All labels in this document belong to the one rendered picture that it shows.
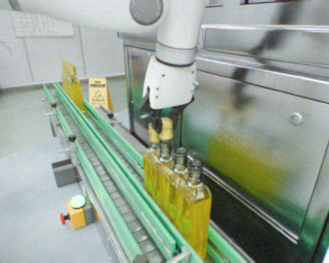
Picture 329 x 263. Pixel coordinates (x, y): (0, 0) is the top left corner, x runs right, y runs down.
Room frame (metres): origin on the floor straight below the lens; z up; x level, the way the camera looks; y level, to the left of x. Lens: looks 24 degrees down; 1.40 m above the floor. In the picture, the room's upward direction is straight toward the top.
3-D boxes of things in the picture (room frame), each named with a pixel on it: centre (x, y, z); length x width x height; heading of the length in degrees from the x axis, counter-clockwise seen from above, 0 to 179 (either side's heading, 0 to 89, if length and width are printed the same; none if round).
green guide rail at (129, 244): (1.07, 0.50, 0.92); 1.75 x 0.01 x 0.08; 31
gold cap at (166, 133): (0.50, 0.00, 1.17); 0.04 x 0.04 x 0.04
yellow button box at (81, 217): (0.64, 0.31, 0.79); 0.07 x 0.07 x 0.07; 31
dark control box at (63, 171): (0.88, 0.46, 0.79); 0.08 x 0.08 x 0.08; 31
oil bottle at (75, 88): (1.41, 0.55, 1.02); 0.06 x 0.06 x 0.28; 31
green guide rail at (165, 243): (1.11, 0.44, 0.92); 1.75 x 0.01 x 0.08; 31
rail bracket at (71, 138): (0.79, 0.38, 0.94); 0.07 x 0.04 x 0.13; 121
